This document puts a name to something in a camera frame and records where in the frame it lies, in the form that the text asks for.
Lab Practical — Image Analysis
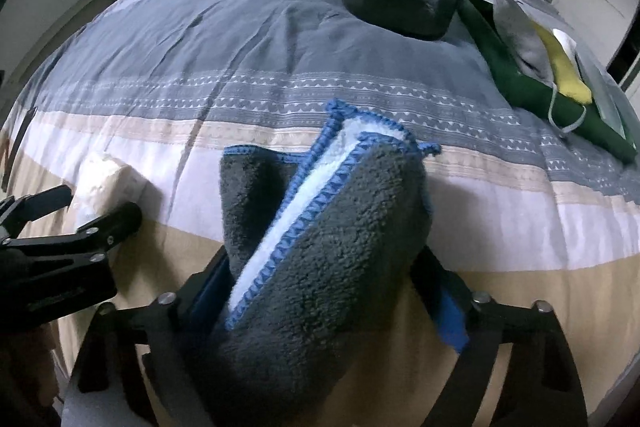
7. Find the grey towel with blue edge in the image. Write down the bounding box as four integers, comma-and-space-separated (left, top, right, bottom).
207, 99, 444, 427

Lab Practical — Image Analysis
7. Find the grey face mask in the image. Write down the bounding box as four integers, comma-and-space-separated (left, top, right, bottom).
492, 0, 589, 134

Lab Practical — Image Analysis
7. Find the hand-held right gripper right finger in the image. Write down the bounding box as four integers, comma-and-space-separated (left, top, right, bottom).
410, 247, 589, 427

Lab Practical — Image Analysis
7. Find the clear plastic packet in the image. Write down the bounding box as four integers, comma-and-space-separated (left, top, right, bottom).
552, 27, 632, 140

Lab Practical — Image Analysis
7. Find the striped bed quilt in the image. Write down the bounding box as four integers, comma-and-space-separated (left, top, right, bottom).
0, 0, 640, 427

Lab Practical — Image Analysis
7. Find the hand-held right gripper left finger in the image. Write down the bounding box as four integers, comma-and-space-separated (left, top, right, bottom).
65, 244, 236, 427

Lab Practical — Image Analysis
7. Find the green storage box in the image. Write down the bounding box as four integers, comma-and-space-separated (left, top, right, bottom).
457, 0, 639, 164

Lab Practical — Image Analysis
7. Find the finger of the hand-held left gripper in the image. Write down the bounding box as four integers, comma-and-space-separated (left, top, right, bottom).
0, 201, 143, 266
0, 185, 74, 239

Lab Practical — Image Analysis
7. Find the white tissue pack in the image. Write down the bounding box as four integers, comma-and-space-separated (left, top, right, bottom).
67, 152, 147, 234

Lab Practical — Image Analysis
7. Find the yellow cloth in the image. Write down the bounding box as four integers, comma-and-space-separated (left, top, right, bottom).
532, 24, 594, 104

